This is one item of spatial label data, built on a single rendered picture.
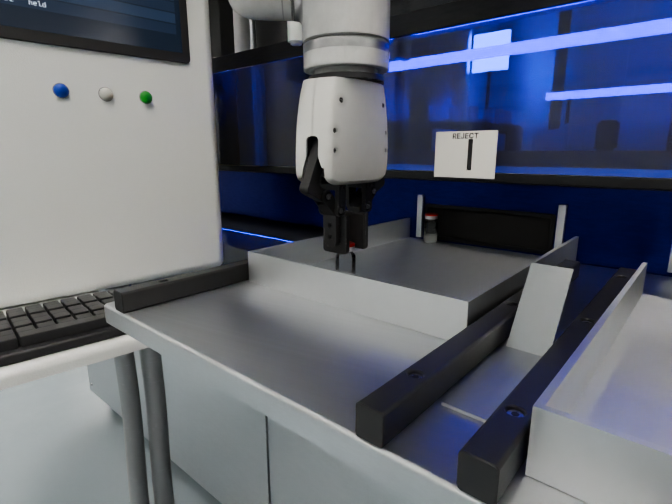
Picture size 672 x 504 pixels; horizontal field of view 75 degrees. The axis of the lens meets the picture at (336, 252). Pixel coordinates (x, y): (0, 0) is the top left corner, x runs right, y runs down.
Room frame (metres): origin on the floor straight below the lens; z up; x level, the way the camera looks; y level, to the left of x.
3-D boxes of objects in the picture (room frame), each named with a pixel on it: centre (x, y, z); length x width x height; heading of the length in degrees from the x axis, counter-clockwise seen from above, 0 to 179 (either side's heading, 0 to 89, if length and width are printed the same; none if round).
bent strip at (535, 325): (0.27, -0.12, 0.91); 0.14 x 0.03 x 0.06; 139
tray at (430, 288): (0.52, -0.11, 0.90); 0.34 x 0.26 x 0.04; 139
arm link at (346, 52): (0.46, -0.01, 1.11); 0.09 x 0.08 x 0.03; 139
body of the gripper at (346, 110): (0.46, -0.01, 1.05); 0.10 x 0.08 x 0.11; 139
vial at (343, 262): (0.46, -0.01, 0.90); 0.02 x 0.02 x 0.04
